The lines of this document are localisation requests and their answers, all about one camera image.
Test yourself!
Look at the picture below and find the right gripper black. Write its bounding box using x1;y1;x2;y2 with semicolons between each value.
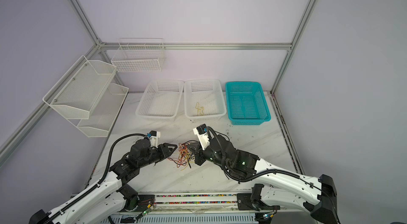
184;141;229;167

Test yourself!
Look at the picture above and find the cable bundle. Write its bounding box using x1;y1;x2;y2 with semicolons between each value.
167;140;199;171

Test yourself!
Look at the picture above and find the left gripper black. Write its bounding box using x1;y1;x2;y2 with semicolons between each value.
138;142;177;169

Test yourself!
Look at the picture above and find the white plastic basket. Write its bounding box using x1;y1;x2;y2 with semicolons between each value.
184;79;227;122
135;79;184;122

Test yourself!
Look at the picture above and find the aluminium frame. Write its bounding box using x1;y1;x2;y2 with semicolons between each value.
1;0;318;168

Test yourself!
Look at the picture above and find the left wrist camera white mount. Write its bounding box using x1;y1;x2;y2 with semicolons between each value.
146;131;161;148

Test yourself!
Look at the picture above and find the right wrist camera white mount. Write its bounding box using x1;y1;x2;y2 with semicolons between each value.
193;124;209;150

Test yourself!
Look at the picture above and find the white wire wall basket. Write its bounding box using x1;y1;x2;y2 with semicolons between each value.
111;38;166;72

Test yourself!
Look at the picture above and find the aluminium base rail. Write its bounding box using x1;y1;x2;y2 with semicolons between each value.
61;189;326;224

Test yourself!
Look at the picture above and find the teal plastic basket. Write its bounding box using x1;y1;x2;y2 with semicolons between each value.
225;82;271;125

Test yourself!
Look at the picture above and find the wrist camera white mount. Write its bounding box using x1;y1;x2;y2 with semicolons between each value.
193;124;209;150
146;131;161;148

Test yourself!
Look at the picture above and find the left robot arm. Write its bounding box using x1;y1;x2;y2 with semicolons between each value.
29;131;177;224

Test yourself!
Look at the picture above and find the middle white plastic basket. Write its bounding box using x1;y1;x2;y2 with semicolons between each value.
184;79;227;122

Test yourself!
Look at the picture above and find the left white plastic basket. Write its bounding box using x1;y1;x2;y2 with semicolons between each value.
135;79;184;122

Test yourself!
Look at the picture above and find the white mesh two-tier shelf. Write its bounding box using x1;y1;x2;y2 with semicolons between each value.
42;56;129;138

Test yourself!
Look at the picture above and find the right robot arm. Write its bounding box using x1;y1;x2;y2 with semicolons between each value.
187;124;340;224

